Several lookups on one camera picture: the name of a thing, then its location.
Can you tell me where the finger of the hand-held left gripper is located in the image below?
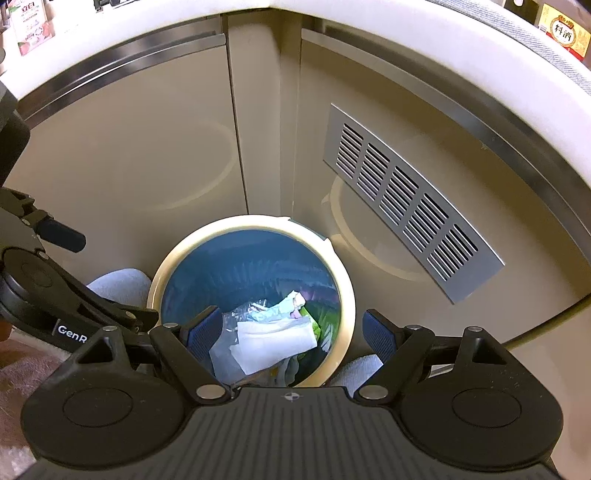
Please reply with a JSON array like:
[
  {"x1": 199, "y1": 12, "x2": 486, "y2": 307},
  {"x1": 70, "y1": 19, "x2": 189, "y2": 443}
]
[
  {"x1": 0, "y1": 186, "x2": 87, "y2": 254},
  {"x1": 85, "y1": 288, "x2": 160, "y2": 344}
]

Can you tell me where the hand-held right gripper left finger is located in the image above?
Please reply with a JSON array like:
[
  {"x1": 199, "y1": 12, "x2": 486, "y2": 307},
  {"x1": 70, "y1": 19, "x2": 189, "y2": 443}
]
[{"x1": 69, "y1": 305, "x2": 234, "y2": 403}]

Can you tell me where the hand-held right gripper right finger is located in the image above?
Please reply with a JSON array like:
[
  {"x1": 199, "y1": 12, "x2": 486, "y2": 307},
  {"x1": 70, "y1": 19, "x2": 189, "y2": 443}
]
[{"x1": 353, "y1": 308, "x2": 513, "y2": 402}]

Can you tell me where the clear plastic bag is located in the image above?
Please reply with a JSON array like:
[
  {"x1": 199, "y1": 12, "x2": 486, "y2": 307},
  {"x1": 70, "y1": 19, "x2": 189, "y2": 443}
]
[{"x1": 209, "y1": 302, "x2": 259, "y2": 384}]

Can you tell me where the green white plastic package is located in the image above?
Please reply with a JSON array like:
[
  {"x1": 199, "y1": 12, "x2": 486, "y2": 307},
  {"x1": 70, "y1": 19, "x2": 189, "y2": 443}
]
[{"x1": 300, "y1": 295, "x2": 342, "y2": 356}]

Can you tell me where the white tissue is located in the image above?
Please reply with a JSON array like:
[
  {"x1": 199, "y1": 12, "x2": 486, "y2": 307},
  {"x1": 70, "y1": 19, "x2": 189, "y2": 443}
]
[{"x1": 228, "y1": 318, "x2": 319, "y2": 376}]

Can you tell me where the cream trash bin blue liner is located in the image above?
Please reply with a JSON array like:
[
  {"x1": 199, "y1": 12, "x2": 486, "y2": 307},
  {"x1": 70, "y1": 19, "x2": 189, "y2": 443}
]
[{"x1": 147, "y1": 215, "x2": 357, "y2": 388}]

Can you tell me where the pink fluffy clothing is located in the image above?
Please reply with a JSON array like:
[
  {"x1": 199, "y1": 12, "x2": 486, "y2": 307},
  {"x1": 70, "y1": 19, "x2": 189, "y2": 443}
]
[{"x1": 0, "y1": 339, "x2": 65, "y2": 480}]

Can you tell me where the metal vent grille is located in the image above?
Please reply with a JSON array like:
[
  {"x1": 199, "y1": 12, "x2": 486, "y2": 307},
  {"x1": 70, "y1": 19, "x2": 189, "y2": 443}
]
[{"x1": 322, "y1": 102, "x2": 506, "y2": 305}]

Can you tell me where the pink carton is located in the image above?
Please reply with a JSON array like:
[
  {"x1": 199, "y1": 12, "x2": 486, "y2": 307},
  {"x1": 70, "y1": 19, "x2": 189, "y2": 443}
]
[{"x1": 8, "y1": 0, "x2": 57, "y2": 57}]

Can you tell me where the beige cabinet door with vent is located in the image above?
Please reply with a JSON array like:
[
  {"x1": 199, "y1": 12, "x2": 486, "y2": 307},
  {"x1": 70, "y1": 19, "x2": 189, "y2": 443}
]
[{"x1": 295, "y1": 25, "x2": 591, "y2": 352}]

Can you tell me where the beige corner cabinet panel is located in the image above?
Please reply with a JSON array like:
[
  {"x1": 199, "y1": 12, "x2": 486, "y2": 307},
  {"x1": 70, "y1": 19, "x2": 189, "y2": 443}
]
[{"x1": 222, "y1": 11, "x2": 301, "y2": 222}]

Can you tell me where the cooking wine jug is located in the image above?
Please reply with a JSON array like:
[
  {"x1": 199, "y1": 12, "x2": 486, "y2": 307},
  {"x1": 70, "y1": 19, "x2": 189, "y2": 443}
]
[{"x1": 536, "y1": 2, "x2": 591, "y2": 63}]

